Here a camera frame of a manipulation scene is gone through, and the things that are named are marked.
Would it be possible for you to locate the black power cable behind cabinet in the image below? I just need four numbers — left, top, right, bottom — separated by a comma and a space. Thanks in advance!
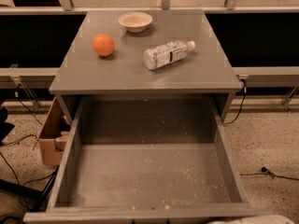
222, 77, 247, 125

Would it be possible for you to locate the orange fruit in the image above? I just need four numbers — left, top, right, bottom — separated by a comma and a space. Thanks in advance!
93, 34, 115, 57

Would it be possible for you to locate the grey top drawer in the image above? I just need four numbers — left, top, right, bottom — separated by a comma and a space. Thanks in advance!
24, 97, 267, 224

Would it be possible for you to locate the metal railing frame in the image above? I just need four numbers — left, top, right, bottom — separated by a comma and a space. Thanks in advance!
1, 0, 298, 111

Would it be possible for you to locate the brown cardboard box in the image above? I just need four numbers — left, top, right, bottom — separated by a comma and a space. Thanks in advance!
38, 99, 70, 165

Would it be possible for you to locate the black cable left floor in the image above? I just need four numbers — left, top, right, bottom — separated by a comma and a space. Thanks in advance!
0, 84, 57, 213

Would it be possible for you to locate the black tripod stand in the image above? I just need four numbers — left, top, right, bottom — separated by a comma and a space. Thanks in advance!
0, 170, 58, 212

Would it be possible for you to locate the white paper bowl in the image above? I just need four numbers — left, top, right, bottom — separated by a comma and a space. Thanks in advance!
119, 12, 152, 34

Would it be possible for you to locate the black cable right floor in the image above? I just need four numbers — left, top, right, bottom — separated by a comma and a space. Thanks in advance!
239, 166, 299, 182

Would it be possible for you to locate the clear plastic water bottle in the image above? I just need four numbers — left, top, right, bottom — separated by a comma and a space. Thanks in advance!
143, 40, 196, 70

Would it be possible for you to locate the black cable floor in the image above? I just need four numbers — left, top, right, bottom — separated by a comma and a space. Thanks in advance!
239, 166, 299, 182
0, 84, 57, 213

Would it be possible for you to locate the grey drawer cabinet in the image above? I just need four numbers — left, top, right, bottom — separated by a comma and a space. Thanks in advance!
50, 9, 242, 119

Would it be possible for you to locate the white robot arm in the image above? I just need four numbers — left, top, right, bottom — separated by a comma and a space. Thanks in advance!
207, 215, 295, 224

